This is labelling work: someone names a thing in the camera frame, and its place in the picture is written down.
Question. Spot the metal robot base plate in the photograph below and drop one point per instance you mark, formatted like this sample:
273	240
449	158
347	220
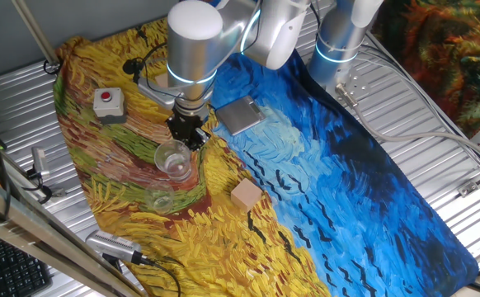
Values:
359	84

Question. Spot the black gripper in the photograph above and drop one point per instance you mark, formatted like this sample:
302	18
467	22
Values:
184	125

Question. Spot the empty clear plastic cup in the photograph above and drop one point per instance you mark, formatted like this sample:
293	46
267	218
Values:
159	198

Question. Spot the grey box with red button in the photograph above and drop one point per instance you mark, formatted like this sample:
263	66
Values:
108	105

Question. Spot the aluminium bar with bracket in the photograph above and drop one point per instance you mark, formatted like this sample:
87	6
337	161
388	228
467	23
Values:
477	181

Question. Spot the thin grey metal pole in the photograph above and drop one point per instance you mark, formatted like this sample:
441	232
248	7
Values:
36	33

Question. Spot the Van Gogh painting print cloth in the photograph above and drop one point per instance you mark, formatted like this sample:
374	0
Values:
347	185

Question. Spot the orange green painted backdrop cloth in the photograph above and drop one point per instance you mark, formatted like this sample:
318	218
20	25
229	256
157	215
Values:
438	53

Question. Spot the aluminium frame beam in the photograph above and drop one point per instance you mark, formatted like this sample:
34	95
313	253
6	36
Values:
38	239

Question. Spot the small silver camera on bracket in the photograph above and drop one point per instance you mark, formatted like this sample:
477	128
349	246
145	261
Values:
40	161

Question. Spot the ribbed silver depth camera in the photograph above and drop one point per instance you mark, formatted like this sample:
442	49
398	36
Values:
112	244

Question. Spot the silver digital kitchen scale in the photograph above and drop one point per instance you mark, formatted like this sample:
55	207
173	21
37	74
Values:
240	115

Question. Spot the clear plastic cup with water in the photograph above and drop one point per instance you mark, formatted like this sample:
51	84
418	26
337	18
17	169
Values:
174	161

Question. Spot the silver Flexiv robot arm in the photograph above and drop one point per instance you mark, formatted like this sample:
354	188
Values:
194	53

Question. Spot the black computer keyboard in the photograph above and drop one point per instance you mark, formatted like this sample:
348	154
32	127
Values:
13	272

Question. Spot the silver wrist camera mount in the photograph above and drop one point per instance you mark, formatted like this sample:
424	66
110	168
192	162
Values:
155	92

